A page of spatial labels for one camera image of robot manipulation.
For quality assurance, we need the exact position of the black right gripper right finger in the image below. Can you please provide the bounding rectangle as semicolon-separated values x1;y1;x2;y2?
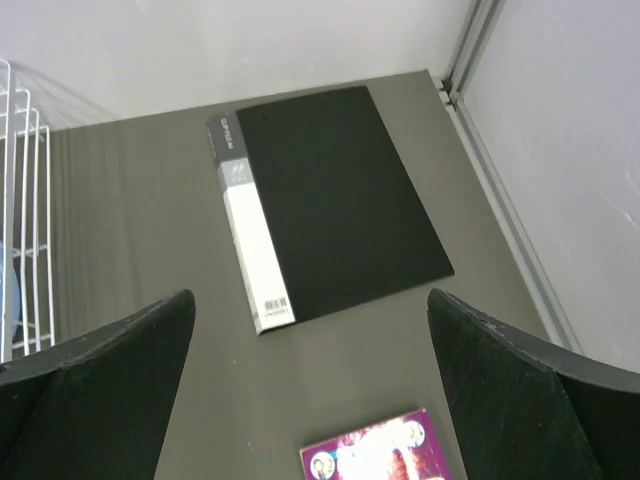
427;289;639;479

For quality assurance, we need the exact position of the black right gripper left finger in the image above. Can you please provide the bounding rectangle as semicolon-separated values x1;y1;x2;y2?
1;290;195;479

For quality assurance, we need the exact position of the blue plate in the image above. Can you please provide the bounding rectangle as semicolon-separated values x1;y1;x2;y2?
0;241;23;321

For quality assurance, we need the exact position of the purple booklet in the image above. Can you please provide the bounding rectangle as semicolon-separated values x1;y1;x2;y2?
299;409;451;480

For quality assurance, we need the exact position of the black clip file folder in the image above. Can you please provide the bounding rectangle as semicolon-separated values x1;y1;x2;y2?
206;86;454;334

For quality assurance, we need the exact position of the white wire dish rack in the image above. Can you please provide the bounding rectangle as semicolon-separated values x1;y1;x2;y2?
1;60;58;363

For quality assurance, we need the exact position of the aluminium frame post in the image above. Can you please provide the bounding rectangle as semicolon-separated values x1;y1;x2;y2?
434;0;583;354

